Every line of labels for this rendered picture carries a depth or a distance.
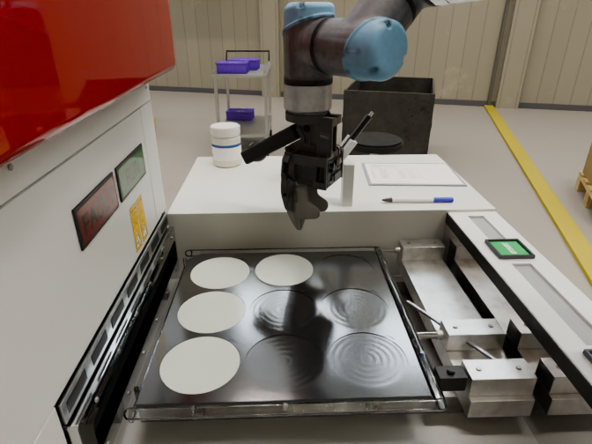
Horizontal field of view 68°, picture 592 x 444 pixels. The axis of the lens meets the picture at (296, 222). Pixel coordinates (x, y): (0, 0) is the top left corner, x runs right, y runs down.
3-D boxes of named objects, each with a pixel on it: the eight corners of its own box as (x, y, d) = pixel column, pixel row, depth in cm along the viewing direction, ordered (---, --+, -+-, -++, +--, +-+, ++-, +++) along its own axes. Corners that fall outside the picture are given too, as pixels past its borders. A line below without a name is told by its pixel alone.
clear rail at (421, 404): (122, 423, 49) (121, 415, 49) (126, 413, 50) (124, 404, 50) (448, 413, 50) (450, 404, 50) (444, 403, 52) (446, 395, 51)
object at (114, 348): (81, 489, 47) (60, 427, 43) (171, 269, 86) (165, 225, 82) (98, 489, 47) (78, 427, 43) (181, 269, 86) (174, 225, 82)
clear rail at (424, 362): (436, 413, 50) (438, 405, 50) (373, 251, 84) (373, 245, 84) (448, 413, 50) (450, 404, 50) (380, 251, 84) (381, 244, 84)
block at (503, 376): (468, 396, 54) (472, 378, 52) (458, 375, 57) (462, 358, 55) (532, 395, 54) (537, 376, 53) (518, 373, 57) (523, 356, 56)
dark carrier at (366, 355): (136, 408, 50) (135, 404, 50) (189, 256, 81) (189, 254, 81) (431, 399, 52) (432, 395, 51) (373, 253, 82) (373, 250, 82)
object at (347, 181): (322, 208, 84) (325, 139, 78) (321, 200, 87) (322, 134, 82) (354, 207, 84) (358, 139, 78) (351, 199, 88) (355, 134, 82)
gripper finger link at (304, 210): (315, 241, 75) (316, 191, 71) (284, 234, 77) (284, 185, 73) (323, 234, 77) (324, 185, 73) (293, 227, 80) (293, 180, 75)
